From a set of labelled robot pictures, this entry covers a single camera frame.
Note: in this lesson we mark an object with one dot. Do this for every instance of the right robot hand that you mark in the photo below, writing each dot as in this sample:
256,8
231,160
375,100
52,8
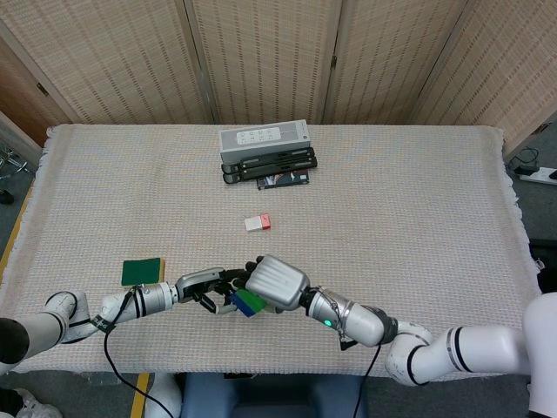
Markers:
278,283

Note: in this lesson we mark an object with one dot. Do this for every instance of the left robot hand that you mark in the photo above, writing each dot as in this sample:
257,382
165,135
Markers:
196,278

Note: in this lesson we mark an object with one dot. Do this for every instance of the green toy brick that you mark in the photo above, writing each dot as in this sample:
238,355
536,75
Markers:
254,301

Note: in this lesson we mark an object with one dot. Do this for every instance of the blue toy brick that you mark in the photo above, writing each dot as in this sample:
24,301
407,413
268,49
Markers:
243,307

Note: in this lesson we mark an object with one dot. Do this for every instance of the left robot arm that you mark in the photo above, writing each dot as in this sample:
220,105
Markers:
152,298

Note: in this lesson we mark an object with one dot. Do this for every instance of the white robot base shell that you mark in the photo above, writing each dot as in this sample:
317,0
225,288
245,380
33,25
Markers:
167,392

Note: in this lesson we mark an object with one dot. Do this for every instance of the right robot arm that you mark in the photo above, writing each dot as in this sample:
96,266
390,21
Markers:
365,324

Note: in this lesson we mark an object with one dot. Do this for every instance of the white and red eraser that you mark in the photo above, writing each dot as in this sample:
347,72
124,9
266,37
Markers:
257,223

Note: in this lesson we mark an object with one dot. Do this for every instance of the green and yellow sponge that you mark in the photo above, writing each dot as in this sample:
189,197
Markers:
139,271

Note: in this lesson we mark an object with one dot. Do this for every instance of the dark printed flat packet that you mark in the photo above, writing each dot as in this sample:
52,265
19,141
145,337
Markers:
283,179

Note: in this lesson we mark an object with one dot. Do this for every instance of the black folded stand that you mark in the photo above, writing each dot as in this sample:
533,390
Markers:
261,173
270,160

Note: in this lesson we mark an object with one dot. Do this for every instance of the beige woven tablecloth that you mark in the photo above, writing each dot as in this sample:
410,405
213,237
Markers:
370,217

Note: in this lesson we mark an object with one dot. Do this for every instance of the blue padded seat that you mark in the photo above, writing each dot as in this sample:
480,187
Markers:
270,396

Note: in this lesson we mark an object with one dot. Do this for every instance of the long grey and white box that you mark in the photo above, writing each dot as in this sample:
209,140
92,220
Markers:
261,141

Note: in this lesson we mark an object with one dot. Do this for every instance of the white and black shoe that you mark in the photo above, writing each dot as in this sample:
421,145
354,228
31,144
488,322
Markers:
32,402

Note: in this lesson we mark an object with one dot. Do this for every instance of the chrome chair legs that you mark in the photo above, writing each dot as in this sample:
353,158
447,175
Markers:
11,167

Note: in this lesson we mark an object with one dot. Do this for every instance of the woven folding screen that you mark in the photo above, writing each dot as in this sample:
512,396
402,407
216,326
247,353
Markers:
261,56

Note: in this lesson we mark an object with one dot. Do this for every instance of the white power strip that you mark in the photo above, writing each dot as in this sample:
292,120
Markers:
539,175

